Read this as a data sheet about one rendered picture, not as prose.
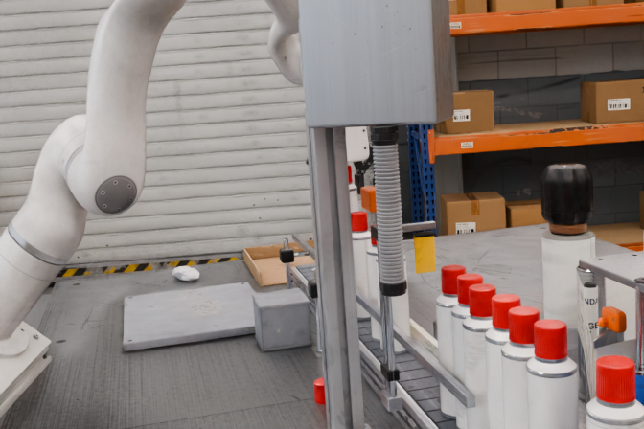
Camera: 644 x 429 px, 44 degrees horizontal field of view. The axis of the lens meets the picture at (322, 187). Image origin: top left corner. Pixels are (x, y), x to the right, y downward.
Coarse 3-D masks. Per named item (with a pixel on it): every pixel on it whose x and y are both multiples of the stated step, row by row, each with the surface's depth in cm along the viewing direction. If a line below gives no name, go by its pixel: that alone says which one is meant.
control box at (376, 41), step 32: (320, 0) 99; (352, 0) 97; (384, 0) 96; (416, 0) 94; (320, 32) 99; (352, 32) 98; (384, 32) 96; (416, 32) 95; (448, 32) 102; (320, 64) 100; (352, 64) 98; (384, 64) 97; (416, 64) 96; (448, 64) 101; (320, 96) 101; (352, 96) 99; (384, 96) 98; (416, 96) 96; (448, 96) 101
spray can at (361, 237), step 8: (352, 216) 152; (360, 216) 152; (352, 224) 152; (360, 224) 152; (352, 232) 153; (360, 232) 152; (368, 232) 153; (360, 240) 151; (368, 240) 152; (360, 248) 152; (360, 256) 152; (360, 264) 152; (360, 272) 152; (360, 280) 152; (360, 288) 153; (368, 288) 153; (368, 296) 153; (360, 312) 154
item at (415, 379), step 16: (304, 272) 193; (368, 320) 154; (368, 336) 144; (400, 368) 128; (416, 368) 128; (400, 384) 123; (416, 384) 121; (432, 384) 121; (416, 400) 116; (432, 400) 115; (432, 416) 110
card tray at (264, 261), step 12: (312, 240) 234; (252, 252) 230; (264, 252) 231; (276, 252) 232; (252, 264) 212; (264, 264) 223; (276, 264) 222; (300, 264) 220; (264, 276) 211; (276, 276) 210
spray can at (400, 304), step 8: (376, 264) 134; (400, 296) 133; (392, 304) 133; (400, 304) 133; (408, 304) 135; (392, 312) 133; (400, 312) 133; (408, 312) 135; (400, 320) 134; (408, 320) 135; (408, 328) 135; (400, 344) 134; (400, 352) 134
